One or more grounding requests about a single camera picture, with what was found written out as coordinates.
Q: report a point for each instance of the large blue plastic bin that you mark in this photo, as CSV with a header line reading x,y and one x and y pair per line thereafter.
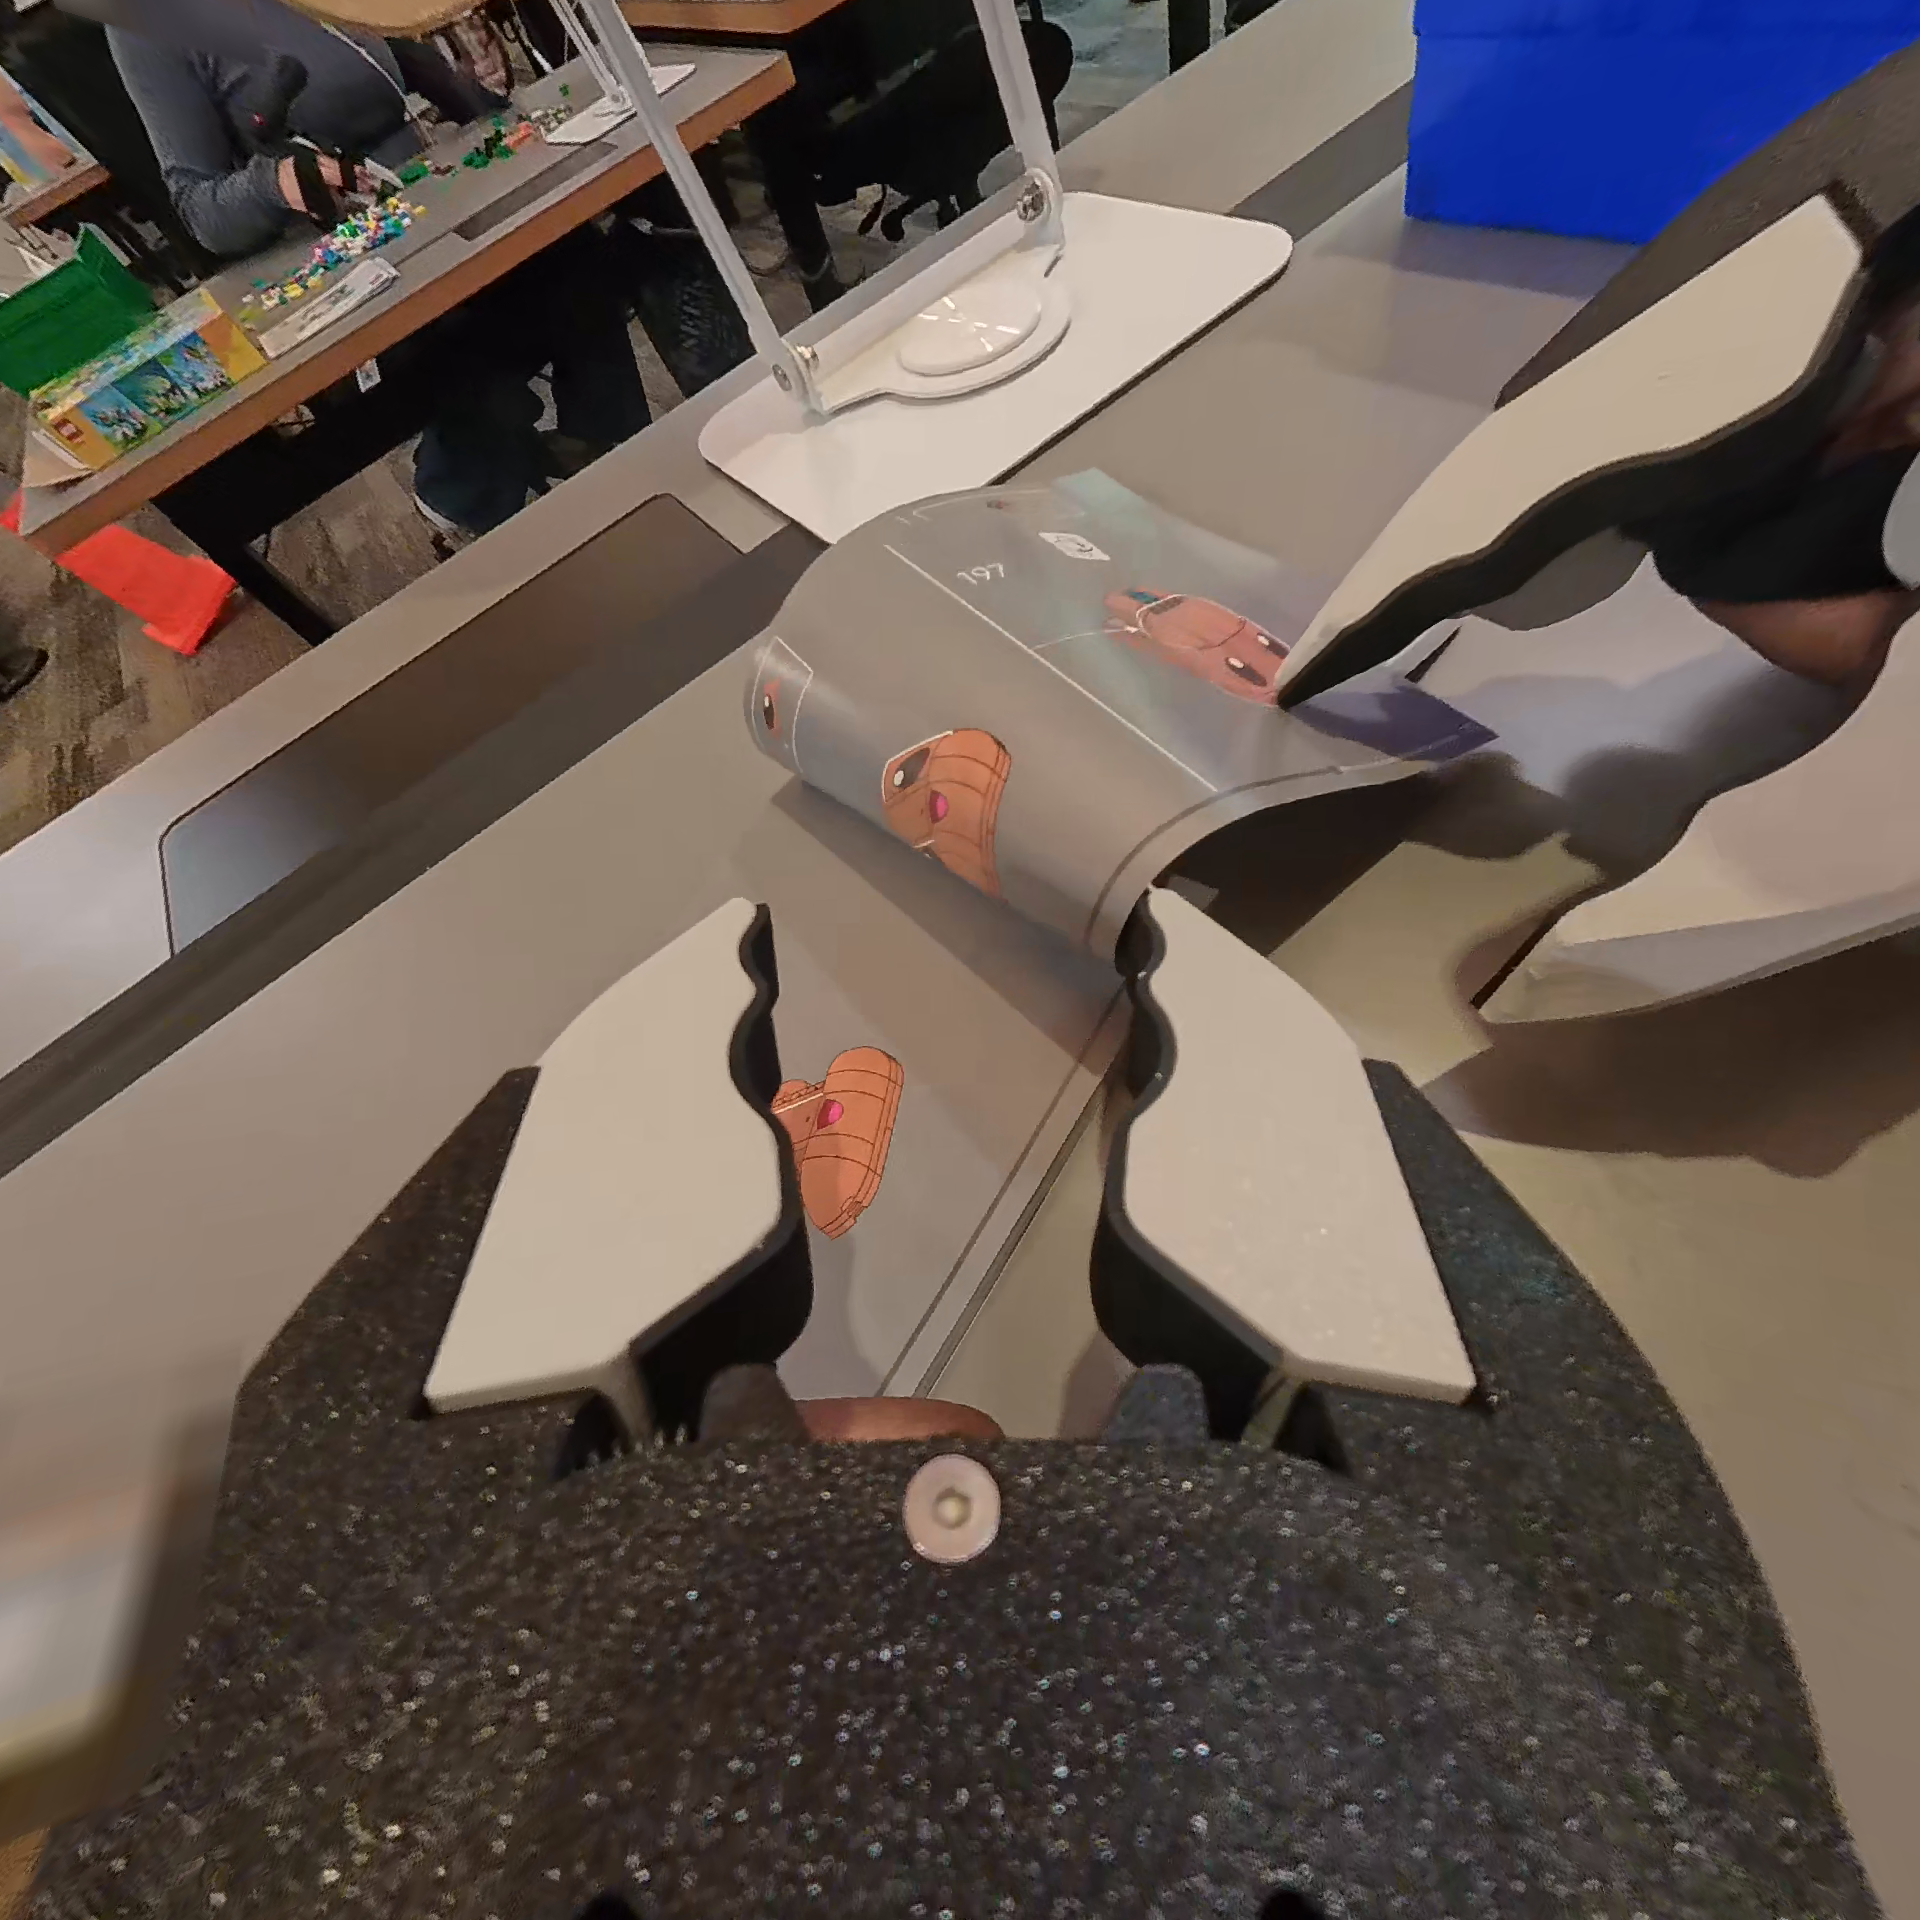
x,y
1575,120

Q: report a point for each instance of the green plastic bin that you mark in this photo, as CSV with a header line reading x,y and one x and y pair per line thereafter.
x,y
67,323

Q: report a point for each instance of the scattered small lego bricks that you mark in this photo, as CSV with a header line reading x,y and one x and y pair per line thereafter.
x,y
354,241

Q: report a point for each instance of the black office chair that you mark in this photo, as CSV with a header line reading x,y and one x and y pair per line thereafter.
x,y
931,89

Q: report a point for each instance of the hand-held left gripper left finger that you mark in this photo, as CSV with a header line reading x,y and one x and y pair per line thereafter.
x,y
629,1184

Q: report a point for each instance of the person's right hand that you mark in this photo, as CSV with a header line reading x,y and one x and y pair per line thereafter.
x,y
1817,647

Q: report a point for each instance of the white round disc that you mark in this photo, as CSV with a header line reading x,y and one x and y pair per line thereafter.
x,y
974,323

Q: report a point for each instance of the lego instruction booklet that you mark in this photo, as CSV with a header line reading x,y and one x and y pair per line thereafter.
x,y
974,646

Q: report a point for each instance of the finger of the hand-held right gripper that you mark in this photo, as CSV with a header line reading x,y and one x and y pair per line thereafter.
x,y
1770,900
1575,434

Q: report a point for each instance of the orange traffic cone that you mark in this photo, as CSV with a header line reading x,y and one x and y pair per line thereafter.
x,y
143,578

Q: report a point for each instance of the small colourful lego box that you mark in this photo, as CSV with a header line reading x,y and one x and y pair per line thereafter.
x,y
149,375

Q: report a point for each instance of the white screen stand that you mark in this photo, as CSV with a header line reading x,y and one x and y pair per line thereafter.
x,y
902,422

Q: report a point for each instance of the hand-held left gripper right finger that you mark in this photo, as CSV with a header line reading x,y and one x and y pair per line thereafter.
x,y
1290,1184

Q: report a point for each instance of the wooden office desk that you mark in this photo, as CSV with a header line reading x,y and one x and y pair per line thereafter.
x,y
661,113

